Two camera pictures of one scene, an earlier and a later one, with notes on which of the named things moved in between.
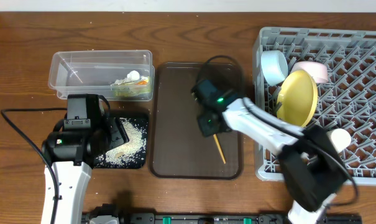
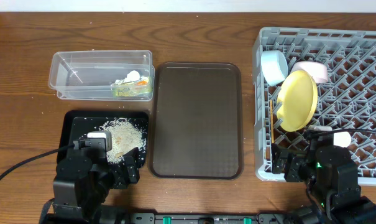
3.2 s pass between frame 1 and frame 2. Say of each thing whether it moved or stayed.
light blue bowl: stayed
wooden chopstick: moved
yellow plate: stayed
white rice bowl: stayed
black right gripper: moved
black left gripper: moved
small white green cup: stayed
